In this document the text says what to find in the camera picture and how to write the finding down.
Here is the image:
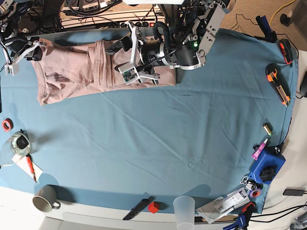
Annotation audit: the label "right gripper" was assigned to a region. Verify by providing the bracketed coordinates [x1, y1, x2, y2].
[4, 36, 47, 64]

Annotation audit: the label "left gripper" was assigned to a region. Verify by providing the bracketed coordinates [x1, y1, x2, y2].
[105, 21, 174, 85]

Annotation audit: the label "pink T-shirt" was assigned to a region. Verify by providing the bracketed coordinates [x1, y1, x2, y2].
[32, 38, 177, 106]

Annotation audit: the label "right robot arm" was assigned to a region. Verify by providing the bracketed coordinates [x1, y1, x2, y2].
[0, 0, 47, 65]

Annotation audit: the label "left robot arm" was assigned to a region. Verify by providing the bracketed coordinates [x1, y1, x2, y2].
[106, 0, 236, 85]

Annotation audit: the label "power strip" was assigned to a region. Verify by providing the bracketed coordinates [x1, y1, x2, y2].
[131, 21, 155, 27]

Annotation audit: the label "red tape roll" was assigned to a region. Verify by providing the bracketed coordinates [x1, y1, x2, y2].
[1, 118, 13, 132]

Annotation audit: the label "red pen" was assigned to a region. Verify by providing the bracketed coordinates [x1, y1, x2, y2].
[26, 154, 37, 183]

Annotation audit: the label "white paper note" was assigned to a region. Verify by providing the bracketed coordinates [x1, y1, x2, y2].
[16, 157, 43, 181]

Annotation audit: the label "blue table cloth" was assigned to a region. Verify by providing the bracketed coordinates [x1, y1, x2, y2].
[0, 29, 298, 213]

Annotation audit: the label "orange black utility knife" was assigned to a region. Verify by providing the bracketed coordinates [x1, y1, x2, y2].
[265, 63, 291, 107]

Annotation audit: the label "small battery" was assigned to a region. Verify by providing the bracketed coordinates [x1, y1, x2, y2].
[262, 123, 272, 136]

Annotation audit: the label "grey ceramic mug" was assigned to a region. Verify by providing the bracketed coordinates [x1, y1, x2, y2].
[32, 185, 61, 213]

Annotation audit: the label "orange black tool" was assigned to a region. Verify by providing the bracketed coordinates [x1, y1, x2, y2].
[277, 38, 294, 65]

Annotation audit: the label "red cube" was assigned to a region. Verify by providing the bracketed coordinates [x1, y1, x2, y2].
[148, 201, 160, 214]

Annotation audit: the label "purple glue tube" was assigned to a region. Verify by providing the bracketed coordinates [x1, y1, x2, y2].
[251, 138, 268, 161]

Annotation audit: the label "translucent plastic cup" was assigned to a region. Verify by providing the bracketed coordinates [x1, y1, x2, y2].
[173, 195, 195, 230]

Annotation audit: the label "blue box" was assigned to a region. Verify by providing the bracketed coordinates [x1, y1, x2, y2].
[248, 146, 285, 185]

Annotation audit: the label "metal keyring clips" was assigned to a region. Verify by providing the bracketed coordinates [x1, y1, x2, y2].
[240, 176, 258, 191]

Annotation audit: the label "packaging card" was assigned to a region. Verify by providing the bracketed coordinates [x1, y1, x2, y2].
[196, 187, 250, 224]

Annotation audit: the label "black knob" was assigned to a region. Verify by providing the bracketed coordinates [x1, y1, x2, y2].
[260, 167, 276, 182]

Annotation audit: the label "purple tape roll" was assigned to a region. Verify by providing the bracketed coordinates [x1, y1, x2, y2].
[249, 188, 262, 198]

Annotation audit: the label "black power adapter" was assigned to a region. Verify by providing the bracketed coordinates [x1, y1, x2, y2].
[283, 187, 307, 196]

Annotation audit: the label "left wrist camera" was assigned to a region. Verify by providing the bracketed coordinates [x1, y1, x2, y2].
[118, 63, 140, 85]

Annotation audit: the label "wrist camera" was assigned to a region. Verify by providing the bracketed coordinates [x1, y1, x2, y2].
[4, 63, 19, 76]
[118, 63, 140, 85]

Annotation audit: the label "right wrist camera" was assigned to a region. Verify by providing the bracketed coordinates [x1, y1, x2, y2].
[4, 63, 19, 76]

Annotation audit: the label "blue handled clamp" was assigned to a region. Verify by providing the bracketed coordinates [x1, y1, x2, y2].
[254, 16, 278, 43]

